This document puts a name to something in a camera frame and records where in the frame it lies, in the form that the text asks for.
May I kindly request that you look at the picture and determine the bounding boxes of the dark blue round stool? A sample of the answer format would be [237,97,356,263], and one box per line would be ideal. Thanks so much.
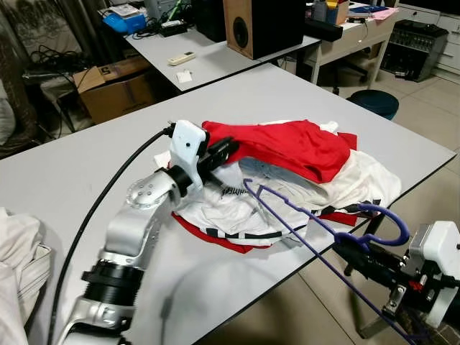
[347,89,400,121]

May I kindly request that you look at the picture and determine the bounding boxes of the dark wicker chair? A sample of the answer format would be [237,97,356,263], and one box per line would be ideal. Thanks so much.
[0,14,44,159]

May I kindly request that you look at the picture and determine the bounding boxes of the blue box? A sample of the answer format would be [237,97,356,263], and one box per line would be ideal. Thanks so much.
[101,6,149,35]

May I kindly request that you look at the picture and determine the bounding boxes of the light wooden desk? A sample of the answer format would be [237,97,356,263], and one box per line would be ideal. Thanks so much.
[302,7,400,91]

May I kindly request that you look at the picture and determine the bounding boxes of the white remote control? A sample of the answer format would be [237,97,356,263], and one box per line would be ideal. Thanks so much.
[167,50,198,67]

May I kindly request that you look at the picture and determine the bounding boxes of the brown container with yellow items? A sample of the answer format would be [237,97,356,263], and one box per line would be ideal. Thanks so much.
[325,0,350,26]

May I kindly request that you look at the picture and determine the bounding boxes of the purple wire hanger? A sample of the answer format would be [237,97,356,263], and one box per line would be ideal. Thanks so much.
[242,178,432,345]

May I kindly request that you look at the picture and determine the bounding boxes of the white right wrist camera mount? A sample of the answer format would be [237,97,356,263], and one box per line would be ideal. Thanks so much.
[405,220,460,328]

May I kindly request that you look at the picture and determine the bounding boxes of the white drawer cabinet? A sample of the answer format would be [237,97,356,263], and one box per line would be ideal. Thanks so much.
[394,4,460,76]

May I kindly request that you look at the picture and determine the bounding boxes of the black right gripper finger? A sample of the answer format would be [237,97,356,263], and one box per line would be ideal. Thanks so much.
[333,234,389,265]
[345,255,389,280]

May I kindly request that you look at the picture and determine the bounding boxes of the black soundbar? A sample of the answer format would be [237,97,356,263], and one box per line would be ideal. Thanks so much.
[304,19,344,42]

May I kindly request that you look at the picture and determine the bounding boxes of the wooden speaker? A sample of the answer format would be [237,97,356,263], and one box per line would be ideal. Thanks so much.
[223,0,306,60]

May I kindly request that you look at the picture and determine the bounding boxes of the white cloth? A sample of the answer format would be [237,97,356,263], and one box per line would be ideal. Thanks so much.
[0,207,52,345]

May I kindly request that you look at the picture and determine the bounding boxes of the black amplifier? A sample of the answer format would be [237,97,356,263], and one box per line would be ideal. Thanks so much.
[379,19,451,83]

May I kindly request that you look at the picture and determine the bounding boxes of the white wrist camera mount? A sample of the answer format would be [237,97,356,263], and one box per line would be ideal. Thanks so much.
[405,220,460,328]
[169,119,211,191]

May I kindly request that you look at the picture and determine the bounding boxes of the pink paper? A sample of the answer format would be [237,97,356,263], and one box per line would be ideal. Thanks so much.
[365,7,400,20]

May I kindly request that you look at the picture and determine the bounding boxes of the open cardboard box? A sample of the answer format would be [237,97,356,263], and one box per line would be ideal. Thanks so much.
[72,56,157,124]

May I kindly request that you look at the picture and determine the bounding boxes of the black box device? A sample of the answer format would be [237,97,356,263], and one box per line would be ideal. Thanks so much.
[193,0,227,42]

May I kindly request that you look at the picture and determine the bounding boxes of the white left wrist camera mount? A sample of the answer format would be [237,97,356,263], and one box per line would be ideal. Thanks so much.
[169,119,211,191]

